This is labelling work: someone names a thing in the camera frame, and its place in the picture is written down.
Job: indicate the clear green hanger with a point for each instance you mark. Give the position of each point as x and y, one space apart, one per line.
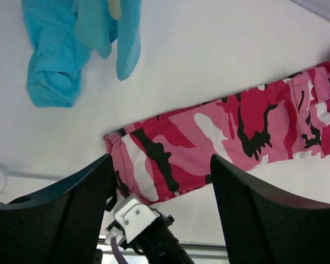
114 8

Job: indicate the turquoise t-shirt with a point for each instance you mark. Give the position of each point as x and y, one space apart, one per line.
64 33

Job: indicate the pink camouflage trousers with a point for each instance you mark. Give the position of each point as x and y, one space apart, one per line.
169 155

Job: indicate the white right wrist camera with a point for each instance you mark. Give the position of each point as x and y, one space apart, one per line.
131 217

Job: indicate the white clothes rack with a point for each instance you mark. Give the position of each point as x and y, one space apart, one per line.
15 183

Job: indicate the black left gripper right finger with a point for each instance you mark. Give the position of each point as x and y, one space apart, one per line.
262 223

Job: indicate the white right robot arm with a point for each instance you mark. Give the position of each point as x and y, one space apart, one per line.
158 244

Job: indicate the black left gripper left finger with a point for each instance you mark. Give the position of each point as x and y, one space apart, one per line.
59 223

